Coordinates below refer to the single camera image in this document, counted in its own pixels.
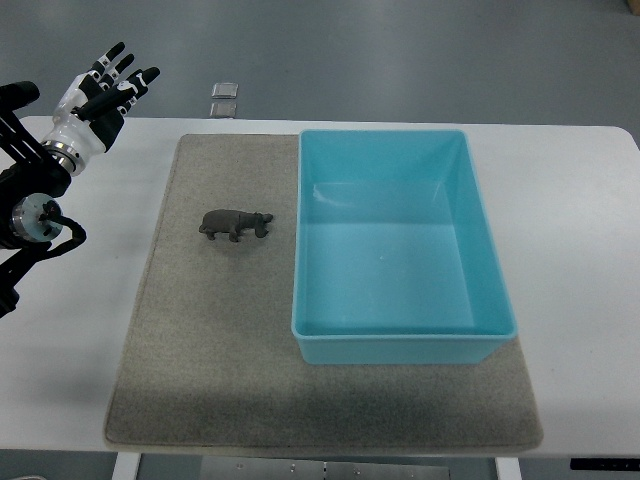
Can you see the white left table leg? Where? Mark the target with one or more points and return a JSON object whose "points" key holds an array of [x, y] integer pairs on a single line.
{"points": [[126, 466]]}

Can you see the brown toy hippo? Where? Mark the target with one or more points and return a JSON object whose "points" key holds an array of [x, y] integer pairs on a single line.
{"points": [[234, 223]]}

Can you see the blue plastic box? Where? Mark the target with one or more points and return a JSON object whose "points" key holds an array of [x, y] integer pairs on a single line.
{"points": [[395, 261]]}

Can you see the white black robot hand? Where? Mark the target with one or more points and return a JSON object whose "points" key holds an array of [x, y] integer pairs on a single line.
{"points": [[92, 111]]}

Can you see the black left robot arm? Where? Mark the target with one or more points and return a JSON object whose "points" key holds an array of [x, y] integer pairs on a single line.
{"points": [[33, 225]]}

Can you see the black table control panel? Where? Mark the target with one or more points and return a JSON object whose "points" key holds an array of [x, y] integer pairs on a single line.
{"points": [[605, 464]]}

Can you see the floor socket plate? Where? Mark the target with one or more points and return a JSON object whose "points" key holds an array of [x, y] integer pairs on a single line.
{"points": [[223, 110], [224, 90]]}

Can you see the metal table crossbar plate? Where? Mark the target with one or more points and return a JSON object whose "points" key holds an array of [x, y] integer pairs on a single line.
{"points": [[259, 468]]}

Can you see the upper floor socket plate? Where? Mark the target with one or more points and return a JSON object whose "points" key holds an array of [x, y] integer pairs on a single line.
{"points": [[224, 90]]}

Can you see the white table leg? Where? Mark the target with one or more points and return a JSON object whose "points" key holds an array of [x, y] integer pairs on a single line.
{"points": [[508, 468], [126, 466]]}

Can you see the white right table leg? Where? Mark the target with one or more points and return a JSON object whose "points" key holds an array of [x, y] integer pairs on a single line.
{"points": [[508, 468]]}

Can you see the lower floor socket plate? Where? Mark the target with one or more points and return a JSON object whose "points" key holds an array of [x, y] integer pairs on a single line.
{"points": [[223, 110]]}

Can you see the grey felt mat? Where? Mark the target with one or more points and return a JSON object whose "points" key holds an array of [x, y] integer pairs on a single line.
{"points": [[210, 361]]}

